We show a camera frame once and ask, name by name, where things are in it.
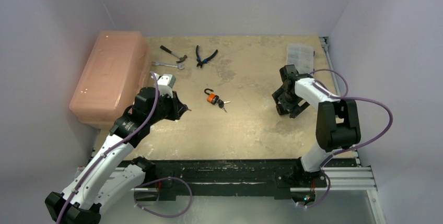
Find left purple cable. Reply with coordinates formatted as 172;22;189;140
55;72;160;224

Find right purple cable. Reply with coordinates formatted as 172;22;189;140
309;69;394;182

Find pink plastic toolbox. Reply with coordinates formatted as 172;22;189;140
69;31;150;129

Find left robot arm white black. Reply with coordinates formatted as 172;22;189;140
45;87;189;223

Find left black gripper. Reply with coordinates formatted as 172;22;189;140
147;89;187;125

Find blue-black handled pliers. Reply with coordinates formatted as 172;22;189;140
195;45;219;68

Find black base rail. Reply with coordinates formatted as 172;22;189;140
118;159;357;202

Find orange black Opel padlock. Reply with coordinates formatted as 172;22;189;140
204;88;219;105

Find silver open-end wrench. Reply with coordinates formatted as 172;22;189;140
152;61;185;70

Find small black-handled hammer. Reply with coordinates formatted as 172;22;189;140
160;45;188;64

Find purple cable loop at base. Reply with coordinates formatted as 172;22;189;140
133;176;193;219

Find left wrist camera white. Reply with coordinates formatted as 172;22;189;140
150;72;176;98

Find black-head key pair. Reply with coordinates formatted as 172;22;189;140
217;99;231;113

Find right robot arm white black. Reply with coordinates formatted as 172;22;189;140
272;65;361;186

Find clear plastic screw organizer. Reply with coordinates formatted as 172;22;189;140
286;43;315;74

